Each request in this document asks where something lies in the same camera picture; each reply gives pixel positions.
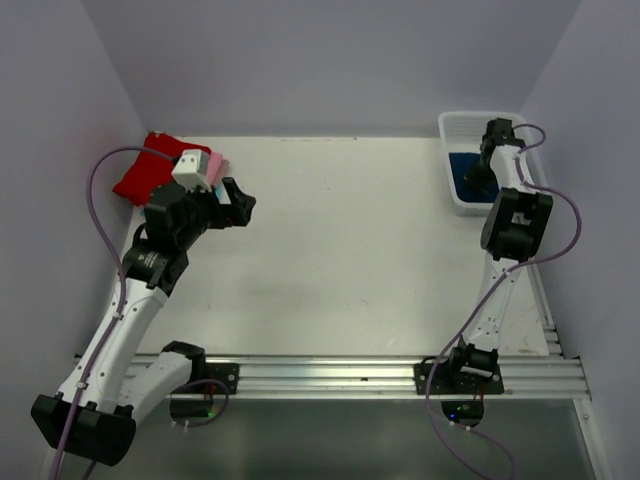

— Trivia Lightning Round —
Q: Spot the pink folded t shirt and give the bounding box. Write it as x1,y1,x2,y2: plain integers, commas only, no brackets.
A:
206,151,225,187

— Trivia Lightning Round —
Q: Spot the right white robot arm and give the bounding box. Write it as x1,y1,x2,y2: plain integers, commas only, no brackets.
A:
443,117,553,393

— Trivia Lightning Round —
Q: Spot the aluminium front rail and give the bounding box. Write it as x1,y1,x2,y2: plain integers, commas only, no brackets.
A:
207,355,590,400

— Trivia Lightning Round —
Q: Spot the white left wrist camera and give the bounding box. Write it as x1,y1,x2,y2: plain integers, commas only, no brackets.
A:
171,149,216,192

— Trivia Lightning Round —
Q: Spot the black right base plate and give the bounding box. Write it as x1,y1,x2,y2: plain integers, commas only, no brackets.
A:
413,362,505,395

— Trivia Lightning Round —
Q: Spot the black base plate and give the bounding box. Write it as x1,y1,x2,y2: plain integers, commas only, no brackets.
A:
413,362,505,395
175,363,240,396

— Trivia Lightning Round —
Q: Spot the white plastic basket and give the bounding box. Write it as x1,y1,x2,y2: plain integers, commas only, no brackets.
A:
438,111,545,217

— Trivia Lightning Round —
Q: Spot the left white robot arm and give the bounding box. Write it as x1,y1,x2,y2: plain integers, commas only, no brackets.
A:
31,177,256,473

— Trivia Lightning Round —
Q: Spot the turquoise folded t shirt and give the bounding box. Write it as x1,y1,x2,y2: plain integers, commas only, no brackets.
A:
215,184,231,204

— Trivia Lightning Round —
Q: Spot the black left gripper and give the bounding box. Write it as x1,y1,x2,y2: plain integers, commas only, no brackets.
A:
176,176,254,249

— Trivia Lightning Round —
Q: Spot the dark blue t shirt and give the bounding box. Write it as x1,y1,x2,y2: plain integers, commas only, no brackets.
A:
448,152,499,205

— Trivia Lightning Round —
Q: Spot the beige folded t shirt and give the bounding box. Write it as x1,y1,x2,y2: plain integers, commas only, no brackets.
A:
219,159,230,178

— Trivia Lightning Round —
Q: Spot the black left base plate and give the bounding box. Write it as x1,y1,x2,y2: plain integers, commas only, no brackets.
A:
175,363,240,396

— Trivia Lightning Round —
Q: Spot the red folded t shirt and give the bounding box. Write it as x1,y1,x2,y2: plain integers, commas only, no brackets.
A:
112,133,212,207

